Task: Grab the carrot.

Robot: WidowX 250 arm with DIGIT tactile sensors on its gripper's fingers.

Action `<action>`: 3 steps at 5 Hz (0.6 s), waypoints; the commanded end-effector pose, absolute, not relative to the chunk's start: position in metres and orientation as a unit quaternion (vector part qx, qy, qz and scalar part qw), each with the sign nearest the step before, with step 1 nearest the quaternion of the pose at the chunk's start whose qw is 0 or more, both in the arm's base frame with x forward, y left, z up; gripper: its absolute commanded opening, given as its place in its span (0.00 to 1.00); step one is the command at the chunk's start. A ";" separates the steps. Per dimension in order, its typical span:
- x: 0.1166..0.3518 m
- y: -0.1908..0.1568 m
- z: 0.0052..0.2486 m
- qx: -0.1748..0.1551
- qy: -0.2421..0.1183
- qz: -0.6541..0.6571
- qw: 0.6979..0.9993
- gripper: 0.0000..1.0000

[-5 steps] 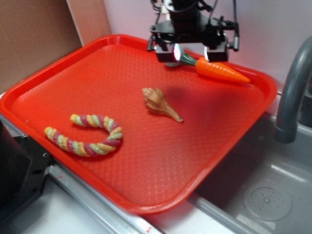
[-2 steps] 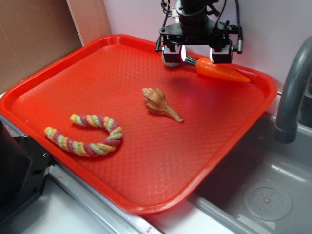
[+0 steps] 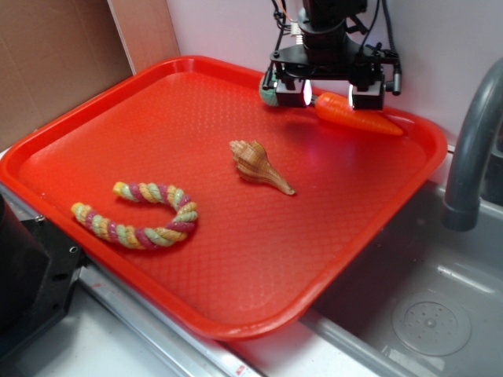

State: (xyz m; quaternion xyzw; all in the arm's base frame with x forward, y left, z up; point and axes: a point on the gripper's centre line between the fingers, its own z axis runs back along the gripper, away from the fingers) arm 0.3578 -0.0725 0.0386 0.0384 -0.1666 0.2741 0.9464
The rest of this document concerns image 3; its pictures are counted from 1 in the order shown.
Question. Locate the grey toy sink basin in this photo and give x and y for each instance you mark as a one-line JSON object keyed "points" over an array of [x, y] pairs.
{"points": [[420, 300]]}

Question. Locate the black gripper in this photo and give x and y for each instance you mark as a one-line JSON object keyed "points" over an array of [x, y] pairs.
{"points": [[333, 53]]}

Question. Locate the multicolour twisted rope toy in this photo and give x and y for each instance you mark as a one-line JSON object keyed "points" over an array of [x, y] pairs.
{"points": [[134, 238]]}

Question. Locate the orange toy carrot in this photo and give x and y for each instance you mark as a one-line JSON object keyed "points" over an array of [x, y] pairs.
{"points": [[334, 108]]}

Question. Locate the brown conch seashell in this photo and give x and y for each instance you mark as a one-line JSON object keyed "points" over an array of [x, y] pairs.
{"points": [[253, 165]]}

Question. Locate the grey toy faucet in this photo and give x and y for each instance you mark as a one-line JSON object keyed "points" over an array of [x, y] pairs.
{"points": [[476, 168]]}

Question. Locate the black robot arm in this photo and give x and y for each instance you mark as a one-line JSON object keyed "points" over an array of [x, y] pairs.
{"points": [[324, 13]]}

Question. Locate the green knitted ball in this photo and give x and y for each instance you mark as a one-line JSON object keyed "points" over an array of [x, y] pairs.
{"points": [[267, 91]]}

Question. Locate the red plastic tray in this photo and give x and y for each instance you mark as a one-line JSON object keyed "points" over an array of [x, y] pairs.
{"points": [[257, 258]]}

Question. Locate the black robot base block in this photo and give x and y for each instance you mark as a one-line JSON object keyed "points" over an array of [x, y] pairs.
{"points": [[39, 267]]}

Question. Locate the brown cardboard panel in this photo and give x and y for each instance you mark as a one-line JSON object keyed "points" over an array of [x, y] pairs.
{"points": [[56, 55]]}

